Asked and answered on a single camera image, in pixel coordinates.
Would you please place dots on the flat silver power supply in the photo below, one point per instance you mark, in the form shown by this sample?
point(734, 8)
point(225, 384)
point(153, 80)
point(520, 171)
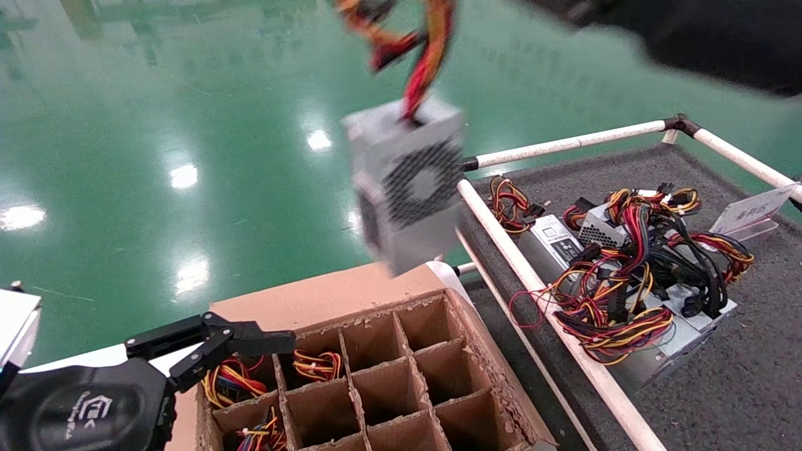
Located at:
point(689, 332)

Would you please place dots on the silver power supply white label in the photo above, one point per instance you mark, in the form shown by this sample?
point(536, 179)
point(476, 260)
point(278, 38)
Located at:
point(554, 241)

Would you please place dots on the clear acrylic sign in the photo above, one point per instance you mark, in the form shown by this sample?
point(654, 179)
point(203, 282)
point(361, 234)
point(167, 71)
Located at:
point(749, 213)

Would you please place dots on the cardboard box with dividers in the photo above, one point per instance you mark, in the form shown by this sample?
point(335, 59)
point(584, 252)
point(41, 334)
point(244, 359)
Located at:
point(326, 294)

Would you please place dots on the silver power supply perforated side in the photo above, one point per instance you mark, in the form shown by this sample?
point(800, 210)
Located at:
point(595, 233)

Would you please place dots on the grey power supply unit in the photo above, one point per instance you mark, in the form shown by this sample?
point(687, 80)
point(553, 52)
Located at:
point(407, 188)

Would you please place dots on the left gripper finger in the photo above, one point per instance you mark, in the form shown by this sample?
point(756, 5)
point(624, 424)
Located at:
point(257, 339)

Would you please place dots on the white pipe frame cart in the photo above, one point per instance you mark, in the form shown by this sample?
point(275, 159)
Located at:
point(626, 169)

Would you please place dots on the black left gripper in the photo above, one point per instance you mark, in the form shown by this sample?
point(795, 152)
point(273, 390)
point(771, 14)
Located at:
point(75, 407)

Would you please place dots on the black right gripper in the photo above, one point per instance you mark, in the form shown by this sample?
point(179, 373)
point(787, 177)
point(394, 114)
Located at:
point(702, 31)

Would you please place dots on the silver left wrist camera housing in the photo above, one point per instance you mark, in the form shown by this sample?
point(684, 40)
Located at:
point(17, 326)

